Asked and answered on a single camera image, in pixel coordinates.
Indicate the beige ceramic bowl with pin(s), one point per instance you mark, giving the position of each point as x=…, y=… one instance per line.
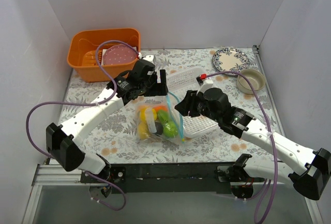
x=256, y=79

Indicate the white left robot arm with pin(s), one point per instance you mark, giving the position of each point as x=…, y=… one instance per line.
x=64, y=140

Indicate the green avocado half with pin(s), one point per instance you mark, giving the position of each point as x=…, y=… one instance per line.
x=163, y=116

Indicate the yellow lemon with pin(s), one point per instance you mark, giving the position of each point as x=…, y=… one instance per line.
x=148, y=114

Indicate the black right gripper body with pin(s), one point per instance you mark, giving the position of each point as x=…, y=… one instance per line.
x=191, y=104

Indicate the orange plastic tub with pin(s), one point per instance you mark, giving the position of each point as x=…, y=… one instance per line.
x=101, y=39

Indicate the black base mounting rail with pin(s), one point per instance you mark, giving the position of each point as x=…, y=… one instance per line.
x=176, y=177

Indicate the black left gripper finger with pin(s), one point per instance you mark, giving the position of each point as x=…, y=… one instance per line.
x=156, y=90
x=162, y=77

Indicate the orange tangerine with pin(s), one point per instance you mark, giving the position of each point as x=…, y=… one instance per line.
x=158, y=108

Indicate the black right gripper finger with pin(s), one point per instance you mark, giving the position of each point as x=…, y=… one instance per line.
x=191, y=97
x=184, y=108

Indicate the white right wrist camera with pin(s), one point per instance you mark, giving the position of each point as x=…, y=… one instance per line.
x=204, y=82

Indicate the pink polka dot plate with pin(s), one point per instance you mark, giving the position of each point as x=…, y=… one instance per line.
x=118, y=54

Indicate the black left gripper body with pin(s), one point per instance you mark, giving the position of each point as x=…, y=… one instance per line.
x=157, y=87

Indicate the floral table mat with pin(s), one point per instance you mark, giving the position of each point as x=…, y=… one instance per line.
x=116, y=138

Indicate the bumpy green lime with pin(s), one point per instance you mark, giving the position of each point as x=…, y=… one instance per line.
x=170, y=130

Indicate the orange dish rack insert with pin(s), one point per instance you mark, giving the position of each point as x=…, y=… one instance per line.
x=90, y=59

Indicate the orange yellow peach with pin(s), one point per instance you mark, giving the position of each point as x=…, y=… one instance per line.
x=142, y=108

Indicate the white perforated plastic basket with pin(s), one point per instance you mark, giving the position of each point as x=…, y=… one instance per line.
x=179, y=83

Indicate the blue floral ceramic plate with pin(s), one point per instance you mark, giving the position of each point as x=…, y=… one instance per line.
x=230, y=59

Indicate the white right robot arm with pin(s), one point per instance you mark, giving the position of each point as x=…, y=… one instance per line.
x=307, y=170

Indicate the clear zip top bag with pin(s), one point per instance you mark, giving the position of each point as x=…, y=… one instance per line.
x=157, y=120

